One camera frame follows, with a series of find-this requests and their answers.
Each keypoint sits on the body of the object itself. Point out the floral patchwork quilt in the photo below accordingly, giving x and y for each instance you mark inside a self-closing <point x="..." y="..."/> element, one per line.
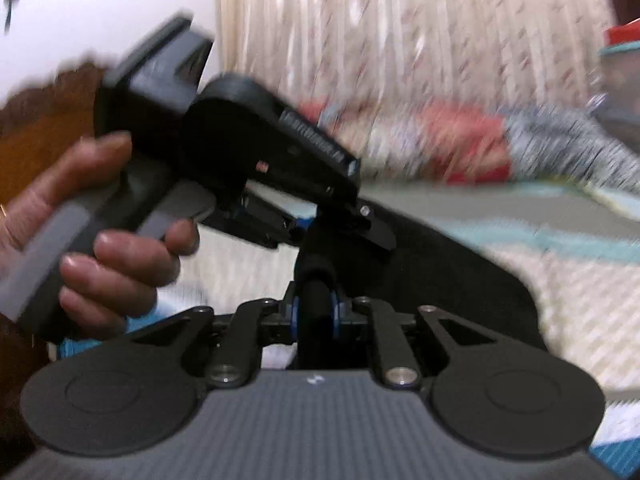
<point x="475" y="135"/>

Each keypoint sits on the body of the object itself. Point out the grey blanket with teal border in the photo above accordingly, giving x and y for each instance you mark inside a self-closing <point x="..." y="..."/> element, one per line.
<point x="525" y="215"/>

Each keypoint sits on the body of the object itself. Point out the cream zigzag bed sheet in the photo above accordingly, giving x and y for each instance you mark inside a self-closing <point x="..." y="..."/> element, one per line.
<point x="575" y="300"/>

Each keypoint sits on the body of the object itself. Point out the teal cloth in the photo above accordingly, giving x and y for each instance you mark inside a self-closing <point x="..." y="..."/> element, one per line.
<point x="95" y="337"/>

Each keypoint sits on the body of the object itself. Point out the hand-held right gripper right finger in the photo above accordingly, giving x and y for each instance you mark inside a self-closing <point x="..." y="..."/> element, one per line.
<point x="336" y="316"/>

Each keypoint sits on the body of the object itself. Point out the brown wooden headboard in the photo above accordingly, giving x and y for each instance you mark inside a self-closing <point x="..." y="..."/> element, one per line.
<point x="40" y="110"/>

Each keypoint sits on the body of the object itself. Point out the person's left hand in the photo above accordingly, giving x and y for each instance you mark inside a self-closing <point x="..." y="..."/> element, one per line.
<point x="75" y="170"/>

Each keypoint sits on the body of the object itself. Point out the clear storage box, teal lid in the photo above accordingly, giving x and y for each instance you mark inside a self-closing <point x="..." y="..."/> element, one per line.
<point x="620" y="85"/>

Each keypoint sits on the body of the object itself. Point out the red item on storage box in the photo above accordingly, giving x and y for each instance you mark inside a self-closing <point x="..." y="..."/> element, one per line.
<point x="625" y="35"/>

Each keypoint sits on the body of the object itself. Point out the black pants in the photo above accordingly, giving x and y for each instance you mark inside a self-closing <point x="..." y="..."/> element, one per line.
<point x="440" y="280"/>

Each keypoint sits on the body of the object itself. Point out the cream leaf-print curtain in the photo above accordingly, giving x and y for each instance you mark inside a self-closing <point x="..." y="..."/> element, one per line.
<point x="400" y="25"/>

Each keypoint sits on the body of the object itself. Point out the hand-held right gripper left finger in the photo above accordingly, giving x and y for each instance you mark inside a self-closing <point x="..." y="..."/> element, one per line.
<point x="295" y="312"/>

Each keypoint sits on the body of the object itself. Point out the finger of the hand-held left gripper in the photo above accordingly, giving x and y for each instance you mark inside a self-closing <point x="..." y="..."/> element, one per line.
<point x="367" y="222"/>
<point x="260" y="222"/>

